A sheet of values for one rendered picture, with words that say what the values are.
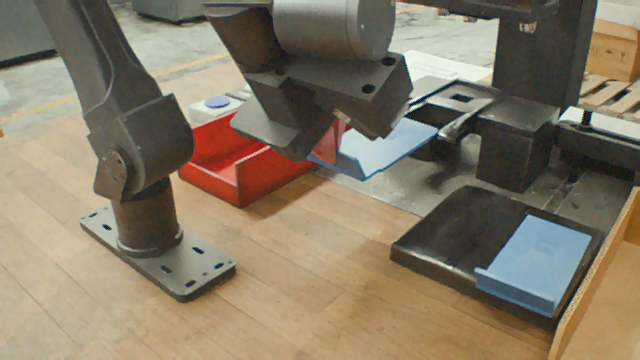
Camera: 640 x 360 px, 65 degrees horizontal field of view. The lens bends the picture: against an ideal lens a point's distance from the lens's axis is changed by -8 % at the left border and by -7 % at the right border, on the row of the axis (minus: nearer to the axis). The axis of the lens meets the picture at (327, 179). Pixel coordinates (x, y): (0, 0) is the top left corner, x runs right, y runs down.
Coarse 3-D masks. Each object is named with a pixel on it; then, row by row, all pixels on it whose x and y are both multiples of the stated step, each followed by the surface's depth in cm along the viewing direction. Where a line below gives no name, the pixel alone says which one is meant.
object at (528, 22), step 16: (400, 0) 65; (416, 0) 64; (432, 0) 62; (448, 0) 61; (464, 0) 60; (480, 0) 58; (496, 0) 57; (512, 0) 56; (528, 0) 55; (544, 0) 57; (464, 16) 64; (480, 16) 63; (496, 16) 58; (512, 16) 57; (528, 16) 55; (544, 16) 59; (528, 32) 64
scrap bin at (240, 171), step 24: (216, 120) 70; (216, 144) 71; (240, 144) 75; (264, 144) 76; (192, 168) 65; (216, 168) 69; (240, 168) 59; (264, 168) 62; (288, 168) 66; (312, 168) 70; (216, 192) 63; (240, 192) 60; (264, 192) 64
